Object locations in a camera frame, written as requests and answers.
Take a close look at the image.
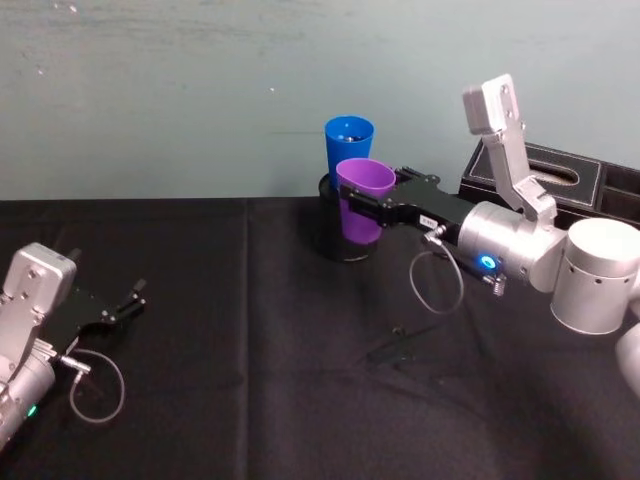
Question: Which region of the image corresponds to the left gripper's thin grey cable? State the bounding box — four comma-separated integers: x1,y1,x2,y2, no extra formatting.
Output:
58,349,127,425

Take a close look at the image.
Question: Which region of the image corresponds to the purple plastic cup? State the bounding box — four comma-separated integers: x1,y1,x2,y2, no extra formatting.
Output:
334,158,398,246

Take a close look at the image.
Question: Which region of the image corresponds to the black table cloth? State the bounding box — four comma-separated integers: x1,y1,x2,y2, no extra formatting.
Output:
0,196,640,480

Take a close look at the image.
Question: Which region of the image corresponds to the blue plastic cup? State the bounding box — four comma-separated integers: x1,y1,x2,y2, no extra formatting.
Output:
323,115,376,177

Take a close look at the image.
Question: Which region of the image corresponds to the right gripper's thin grey cable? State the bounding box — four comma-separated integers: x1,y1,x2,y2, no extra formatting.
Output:
408,224,465,315

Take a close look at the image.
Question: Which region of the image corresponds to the black leather tissue box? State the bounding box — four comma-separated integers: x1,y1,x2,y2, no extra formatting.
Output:
458,140,640,227

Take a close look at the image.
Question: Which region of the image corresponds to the black cylindrical cup holder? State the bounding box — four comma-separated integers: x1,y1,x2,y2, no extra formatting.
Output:
315,171,382,264

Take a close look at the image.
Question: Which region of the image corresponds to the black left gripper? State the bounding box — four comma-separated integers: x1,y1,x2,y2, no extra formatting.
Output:
46,247,149,354

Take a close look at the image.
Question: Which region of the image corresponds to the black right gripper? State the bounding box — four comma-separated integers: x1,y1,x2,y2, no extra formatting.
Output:
339,166,474,247

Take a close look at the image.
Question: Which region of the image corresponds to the gripper's thin grey cable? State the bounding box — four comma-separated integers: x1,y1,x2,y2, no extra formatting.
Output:
408,224,465,315
58,349,127,425

